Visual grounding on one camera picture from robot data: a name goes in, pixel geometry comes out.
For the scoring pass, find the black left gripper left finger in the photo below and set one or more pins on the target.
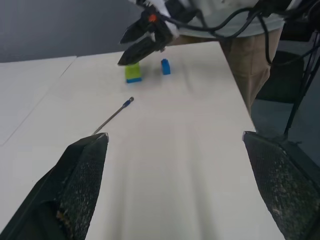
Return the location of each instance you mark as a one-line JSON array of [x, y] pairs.
[[75, 180]]

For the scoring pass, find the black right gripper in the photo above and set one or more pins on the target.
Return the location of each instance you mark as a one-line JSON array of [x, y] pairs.
[[160, 27]]

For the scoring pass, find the black chair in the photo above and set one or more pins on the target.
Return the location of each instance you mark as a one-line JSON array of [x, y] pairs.
[[285, 77]]

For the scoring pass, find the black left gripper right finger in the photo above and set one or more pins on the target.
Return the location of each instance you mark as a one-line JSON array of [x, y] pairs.
[[282, 185]]

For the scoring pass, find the green and blue toy block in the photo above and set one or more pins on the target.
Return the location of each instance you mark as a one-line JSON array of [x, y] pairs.
[[133, 72]]

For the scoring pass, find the long metal screwdriver bit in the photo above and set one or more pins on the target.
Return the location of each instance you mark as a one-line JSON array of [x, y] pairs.
[[112, 117]]

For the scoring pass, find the black stand leg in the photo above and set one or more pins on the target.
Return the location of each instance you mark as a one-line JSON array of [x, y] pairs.
[[300, 97]]

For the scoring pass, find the small blue toy block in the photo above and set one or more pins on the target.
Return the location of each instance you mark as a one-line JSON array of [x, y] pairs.
[[165, 67]]

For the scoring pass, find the person in khaki trousers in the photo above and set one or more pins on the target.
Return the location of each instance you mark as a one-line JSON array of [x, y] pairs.
[[250, 60]]

